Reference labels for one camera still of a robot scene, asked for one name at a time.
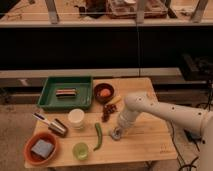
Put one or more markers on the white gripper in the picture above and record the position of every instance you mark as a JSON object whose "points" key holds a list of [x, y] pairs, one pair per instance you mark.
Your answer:
{"points": [[119, 131]]}

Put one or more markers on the blue-grey towel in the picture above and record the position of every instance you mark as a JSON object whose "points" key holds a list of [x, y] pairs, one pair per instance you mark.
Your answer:
{"points": [[112, 135]]}

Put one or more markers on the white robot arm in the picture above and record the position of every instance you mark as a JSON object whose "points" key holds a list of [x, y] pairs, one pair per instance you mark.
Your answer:
{"points": [[195, 120]]}

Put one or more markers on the green chili pepper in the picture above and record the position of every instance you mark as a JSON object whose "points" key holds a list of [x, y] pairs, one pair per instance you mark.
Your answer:
{"points": [[99, 136]]}

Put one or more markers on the yellow banana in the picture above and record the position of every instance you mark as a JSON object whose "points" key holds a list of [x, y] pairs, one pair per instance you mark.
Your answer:
{"points": [[115, 99]]}

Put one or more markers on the green plastic cup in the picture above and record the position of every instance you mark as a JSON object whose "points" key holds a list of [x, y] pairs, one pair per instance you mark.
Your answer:
{"points": [[80, 151]]}

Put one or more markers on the orange fruit in bowl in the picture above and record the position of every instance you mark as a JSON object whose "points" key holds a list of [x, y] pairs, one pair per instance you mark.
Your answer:
{"points": [[105, 93]]}

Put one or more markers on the brown bowl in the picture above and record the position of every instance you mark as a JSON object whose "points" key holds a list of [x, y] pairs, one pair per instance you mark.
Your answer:
{"points": [[98, 89]]}

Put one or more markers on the white cup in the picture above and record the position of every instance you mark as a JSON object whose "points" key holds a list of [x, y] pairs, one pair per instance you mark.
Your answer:
{"points": [[76, 118]]}

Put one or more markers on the metal grater tool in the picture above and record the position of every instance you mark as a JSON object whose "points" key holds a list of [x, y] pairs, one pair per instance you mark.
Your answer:
{"points": [[55, 126]]}

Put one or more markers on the green plastic tray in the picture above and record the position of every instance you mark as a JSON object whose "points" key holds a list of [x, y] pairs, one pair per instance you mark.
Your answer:
{"points": [[82, 84]]}

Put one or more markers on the blue sponge in bowl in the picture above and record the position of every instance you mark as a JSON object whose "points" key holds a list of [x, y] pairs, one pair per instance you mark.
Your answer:
{"points": [[42, 148]]}

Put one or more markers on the orange bowl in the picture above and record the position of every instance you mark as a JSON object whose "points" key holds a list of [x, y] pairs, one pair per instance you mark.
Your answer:
{"points": [[35, 159]]}

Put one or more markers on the wooden shelf with clutter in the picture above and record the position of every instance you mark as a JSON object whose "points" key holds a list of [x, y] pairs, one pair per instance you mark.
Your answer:
{"points": [[105, 13]]}

